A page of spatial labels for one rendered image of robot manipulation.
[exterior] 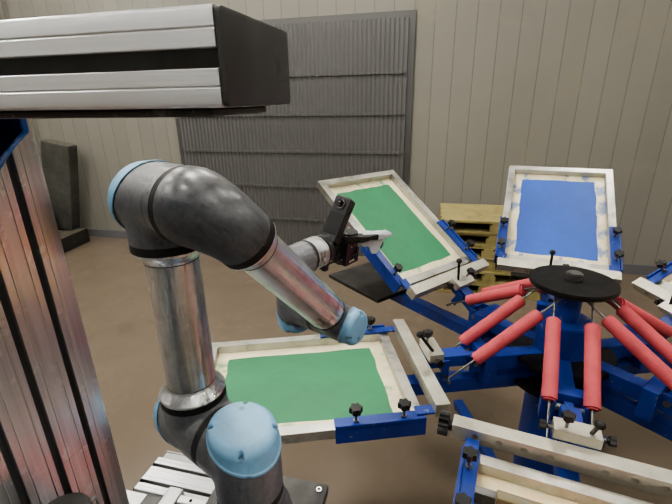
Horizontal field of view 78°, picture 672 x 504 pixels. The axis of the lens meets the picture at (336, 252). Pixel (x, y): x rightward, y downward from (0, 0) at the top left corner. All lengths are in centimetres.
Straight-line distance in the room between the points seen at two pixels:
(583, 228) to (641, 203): 305
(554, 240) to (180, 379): 223
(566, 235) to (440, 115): 287
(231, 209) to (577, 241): 229
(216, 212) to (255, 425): 37
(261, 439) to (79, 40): 61
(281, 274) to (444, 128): 464
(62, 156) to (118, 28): 682
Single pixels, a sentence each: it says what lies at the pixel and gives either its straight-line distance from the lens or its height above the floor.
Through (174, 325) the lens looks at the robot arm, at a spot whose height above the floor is 165.
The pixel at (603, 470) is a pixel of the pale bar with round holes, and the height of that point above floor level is 101.
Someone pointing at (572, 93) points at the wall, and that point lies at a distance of 535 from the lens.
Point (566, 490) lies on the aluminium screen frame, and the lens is 143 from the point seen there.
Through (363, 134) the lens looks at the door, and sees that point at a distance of 524.
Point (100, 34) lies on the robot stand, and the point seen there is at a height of 202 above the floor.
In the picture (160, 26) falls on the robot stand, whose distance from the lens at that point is 24.
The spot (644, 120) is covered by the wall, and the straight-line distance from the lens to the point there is 558.
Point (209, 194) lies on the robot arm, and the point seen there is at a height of 187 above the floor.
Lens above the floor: 199
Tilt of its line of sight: 20 degrees down
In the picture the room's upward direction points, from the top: 1 degrees counter-clockwise
